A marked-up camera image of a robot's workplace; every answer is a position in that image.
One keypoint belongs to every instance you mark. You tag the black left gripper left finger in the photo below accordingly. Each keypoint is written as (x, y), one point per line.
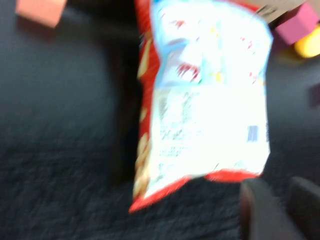
(265, 215)

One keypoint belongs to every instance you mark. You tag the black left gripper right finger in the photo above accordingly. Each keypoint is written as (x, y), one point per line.
(306, 202)

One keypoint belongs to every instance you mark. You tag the red white shrimp cracker bag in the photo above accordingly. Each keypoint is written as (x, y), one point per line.
(205, 112)

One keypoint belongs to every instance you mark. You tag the yellow rubber duck toy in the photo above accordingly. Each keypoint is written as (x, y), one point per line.
(308, 45)

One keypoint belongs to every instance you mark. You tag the magenta foam cube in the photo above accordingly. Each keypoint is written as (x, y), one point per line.
(297, 25)

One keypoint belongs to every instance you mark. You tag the cardboard box with F2 print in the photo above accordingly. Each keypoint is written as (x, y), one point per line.
(282, 7)

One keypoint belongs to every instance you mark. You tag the orange foam cube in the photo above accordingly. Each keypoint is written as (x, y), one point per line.
(41, 11)

